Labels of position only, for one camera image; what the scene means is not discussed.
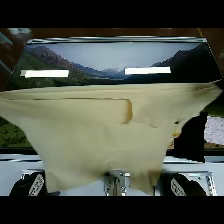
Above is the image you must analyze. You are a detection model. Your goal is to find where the silver frame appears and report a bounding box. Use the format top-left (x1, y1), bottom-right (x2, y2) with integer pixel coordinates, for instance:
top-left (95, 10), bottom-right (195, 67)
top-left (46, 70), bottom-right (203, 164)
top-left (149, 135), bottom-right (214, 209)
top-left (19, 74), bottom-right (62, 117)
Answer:
top-left (0, 153), bottom-right (224, 197)

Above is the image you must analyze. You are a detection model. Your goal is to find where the cream shirt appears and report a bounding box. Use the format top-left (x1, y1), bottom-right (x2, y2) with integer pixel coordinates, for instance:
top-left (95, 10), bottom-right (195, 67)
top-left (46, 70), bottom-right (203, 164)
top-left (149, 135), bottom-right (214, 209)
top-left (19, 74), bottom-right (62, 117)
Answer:
top-left (0, 80), bottom-right (224, 195)

